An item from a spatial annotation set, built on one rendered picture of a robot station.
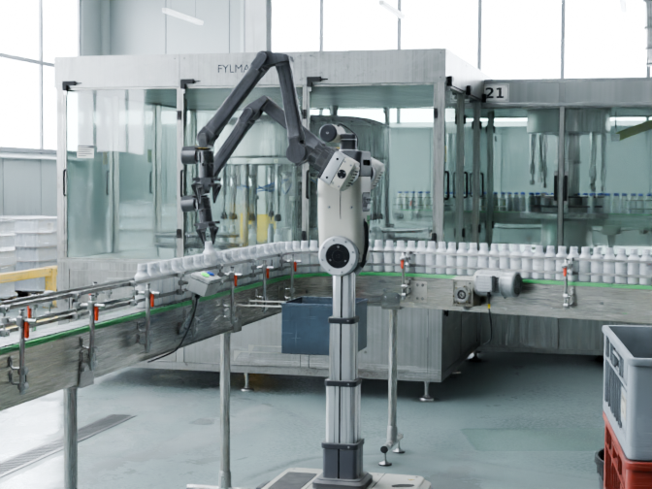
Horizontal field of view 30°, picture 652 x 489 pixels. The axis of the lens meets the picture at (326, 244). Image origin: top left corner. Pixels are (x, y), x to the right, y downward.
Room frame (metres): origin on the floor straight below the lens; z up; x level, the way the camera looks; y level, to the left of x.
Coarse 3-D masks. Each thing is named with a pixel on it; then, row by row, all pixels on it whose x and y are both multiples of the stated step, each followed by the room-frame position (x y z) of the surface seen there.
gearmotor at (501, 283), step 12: (480, 276) 5.93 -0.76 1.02; (492, 276) 5.91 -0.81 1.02; (504, 276) 5.92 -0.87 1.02; (516, 276) 5.93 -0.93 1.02; (456, 288) 6.05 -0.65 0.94; (468, 288) 6.02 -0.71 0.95; (480, 288) 5.93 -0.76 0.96; (492, 288) 5.91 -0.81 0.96; (504, 288) 5.91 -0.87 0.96; (516, 288) 5.93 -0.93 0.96; (456, 300) 6.05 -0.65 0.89; (468, 300) 6.02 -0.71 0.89; (480, 300) 6.09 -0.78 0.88; (492, 336) 5.99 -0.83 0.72
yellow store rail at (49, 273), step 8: (16, 272) 13.20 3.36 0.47; (24, 272) 13.35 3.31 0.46; (32, 272) 13.52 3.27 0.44; (40, 272) 13.69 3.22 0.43; (48, 272) 13.87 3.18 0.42; (56, 272) 14.07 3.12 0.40; (0, 280) 12.85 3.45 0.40; (8, 280) 13.01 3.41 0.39; (16, 280) 13.20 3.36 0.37; (48, 280) 13.95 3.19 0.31; (48, 288) 13.95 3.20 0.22
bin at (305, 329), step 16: (288, 304) 5.23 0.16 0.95; (304, 304) 5.21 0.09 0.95; (320, 304) 5.19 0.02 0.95; (288, 320) 5.23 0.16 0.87; (304, 320) 5.21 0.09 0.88; (320, 320) 5.19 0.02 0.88; (288, 336) 5.23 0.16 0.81; (304, 336) 5.21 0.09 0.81; (320, 336) 5.19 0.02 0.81; (240, 352) 5.34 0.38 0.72; (256, 352) 5.32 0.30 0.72; (272, 352) 5.31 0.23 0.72; (288, 352) 5.23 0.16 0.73; (304, 352) 5.21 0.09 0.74; (320, 352) 5.19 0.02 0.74
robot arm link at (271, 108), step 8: (264, 96) 5.12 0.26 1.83; (248, 104) 5.13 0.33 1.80; (256, 104) 5.12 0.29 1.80; (264, 104) 5.12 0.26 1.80; (272, 104) 5.12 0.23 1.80; (256, 112) 5.12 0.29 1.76; (264, 112) 5.13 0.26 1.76; (272, 112) 5.12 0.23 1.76; (280, 112) 5.11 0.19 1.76; (280, 120) 5.11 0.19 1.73; (304, 128) 5.09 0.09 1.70; (312, 136) 5.08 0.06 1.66; (312, 144) 5.07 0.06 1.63; (320, 144) 5.06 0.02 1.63
